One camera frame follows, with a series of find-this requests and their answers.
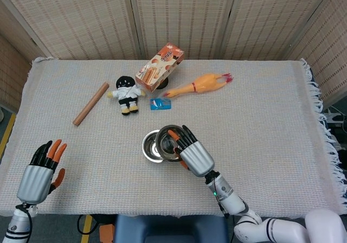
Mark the yellow rubber chicken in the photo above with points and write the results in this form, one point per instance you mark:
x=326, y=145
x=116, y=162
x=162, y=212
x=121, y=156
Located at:
x=200, y=84

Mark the wooden rolling pin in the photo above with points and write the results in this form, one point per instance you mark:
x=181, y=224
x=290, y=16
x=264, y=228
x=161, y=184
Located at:
x=90, y=103

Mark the blue snack packet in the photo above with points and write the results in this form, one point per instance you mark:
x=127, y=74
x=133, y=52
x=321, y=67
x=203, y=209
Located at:
x=161, y=104

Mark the black round stand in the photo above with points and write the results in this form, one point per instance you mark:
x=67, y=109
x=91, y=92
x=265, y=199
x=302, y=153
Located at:
x=163, y=85

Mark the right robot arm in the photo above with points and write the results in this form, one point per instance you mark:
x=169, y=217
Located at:
x=254, y=224

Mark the orange block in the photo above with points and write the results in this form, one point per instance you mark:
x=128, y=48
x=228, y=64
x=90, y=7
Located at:
x=106, y=233

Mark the woven folding screen panel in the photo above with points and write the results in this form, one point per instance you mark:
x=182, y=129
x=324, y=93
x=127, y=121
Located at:
x=76, y=18
x=325, y=50
x=271, y=18
x=184, y=12
x=11, y=72

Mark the white equipment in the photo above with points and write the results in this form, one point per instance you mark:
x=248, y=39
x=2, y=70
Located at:
x=334, y=119

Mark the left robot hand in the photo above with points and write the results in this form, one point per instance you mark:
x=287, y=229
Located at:
x=36, y=183

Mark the plush doll black head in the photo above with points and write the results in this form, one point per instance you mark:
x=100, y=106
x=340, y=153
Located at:
x=127, y=93

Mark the white woven tablecloth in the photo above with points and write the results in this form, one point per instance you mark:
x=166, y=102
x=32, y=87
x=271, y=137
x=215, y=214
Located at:
x=257, y=145

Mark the orange snack box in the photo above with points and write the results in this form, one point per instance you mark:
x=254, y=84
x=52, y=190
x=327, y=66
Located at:
x=160, y=68

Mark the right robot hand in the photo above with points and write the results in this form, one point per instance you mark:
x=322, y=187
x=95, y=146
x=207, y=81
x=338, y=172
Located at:
x=196, y=159

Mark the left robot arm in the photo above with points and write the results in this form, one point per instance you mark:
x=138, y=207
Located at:
x=17, y=225

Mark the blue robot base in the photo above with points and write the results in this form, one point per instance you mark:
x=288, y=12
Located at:
x=170, y=229

